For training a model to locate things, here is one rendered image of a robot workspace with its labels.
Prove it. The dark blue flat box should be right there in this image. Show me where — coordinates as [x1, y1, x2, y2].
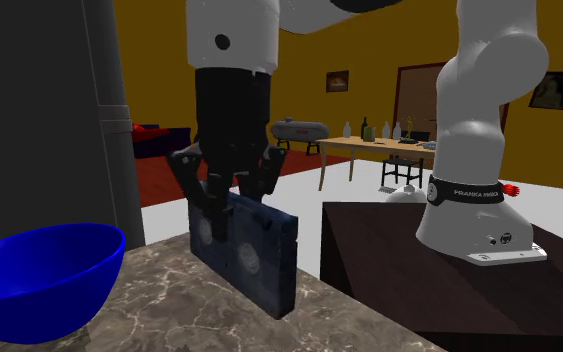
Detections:
[187, 190, 299, 321]

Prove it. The dark brown robot stand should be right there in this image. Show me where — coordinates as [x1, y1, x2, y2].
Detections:
[319, 200, 563, 352]

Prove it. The wooden dining table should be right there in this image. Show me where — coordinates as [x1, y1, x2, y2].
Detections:
[315, 116, 438, 192]

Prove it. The dark sofa with red cushion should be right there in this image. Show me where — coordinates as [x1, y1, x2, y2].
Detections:
[131, 122, 193, 160]

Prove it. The brown door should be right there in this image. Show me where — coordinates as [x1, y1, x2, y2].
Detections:
[392, 61, 511, 147]

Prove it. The blue bowl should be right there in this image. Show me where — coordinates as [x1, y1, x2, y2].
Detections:
[0, 223, 127, 346]

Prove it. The dark grey refrigerator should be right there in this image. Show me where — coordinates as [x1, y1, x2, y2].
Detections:
[0, 0, 146, 254]

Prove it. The white rounded floor object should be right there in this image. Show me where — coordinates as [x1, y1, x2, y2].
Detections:
[385, 184, 429, 204]

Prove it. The large dark wall picture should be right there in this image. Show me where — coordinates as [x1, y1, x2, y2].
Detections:
[527, 70, 563, 112]

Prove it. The black chair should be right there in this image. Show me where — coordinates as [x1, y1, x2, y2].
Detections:
[380, 156, 425, 189]

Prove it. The small dark wall picture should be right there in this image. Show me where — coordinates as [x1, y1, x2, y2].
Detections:
[325, 70, 350, 94]

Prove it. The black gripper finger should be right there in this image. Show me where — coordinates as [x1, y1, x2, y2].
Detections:
[166, 146, 234, 243]
[236, 146, 288, 204]

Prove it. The grey barbecue grill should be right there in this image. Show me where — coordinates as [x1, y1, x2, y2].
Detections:
[270, 117, 331, 157]

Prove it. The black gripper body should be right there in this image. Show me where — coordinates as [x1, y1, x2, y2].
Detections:
[194, 67, 273, 178]

